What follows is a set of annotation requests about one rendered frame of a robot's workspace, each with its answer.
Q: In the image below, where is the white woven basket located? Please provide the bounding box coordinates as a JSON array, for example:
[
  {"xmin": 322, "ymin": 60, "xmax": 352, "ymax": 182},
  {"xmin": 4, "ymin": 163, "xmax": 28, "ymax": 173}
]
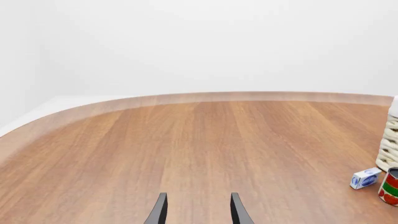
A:
[{"xmin": 375, "ymin": 95, "xmax": 398, "ymax": 173}]

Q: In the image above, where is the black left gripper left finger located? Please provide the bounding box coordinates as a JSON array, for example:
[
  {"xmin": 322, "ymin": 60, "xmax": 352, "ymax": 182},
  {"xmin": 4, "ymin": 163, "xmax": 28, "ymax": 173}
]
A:
[{"xmin": 143, "ymin": 192, "xmax": 168, "ymax": 224}]

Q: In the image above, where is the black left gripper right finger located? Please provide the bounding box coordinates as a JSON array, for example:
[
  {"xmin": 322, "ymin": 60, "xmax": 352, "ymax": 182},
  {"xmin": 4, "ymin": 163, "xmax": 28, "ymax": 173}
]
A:
[{"xmin": 230, "ymin": 192, "xmax": 256, "ymax": 224}]

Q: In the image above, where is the red green tomato tin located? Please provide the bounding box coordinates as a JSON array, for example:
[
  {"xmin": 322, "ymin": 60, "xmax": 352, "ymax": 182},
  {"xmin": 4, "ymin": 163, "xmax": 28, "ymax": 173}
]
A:
[{"xmin": 377, "ymin": 167, "xmax": 398, "ymax": 207}]

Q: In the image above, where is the small white blue box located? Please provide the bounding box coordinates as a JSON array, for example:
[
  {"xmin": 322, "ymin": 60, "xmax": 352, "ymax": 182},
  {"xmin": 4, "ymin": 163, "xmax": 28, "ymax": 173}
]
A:
[{"xmin": 349, "ymin": 167, "xmax": 382, "ymax": 190}]

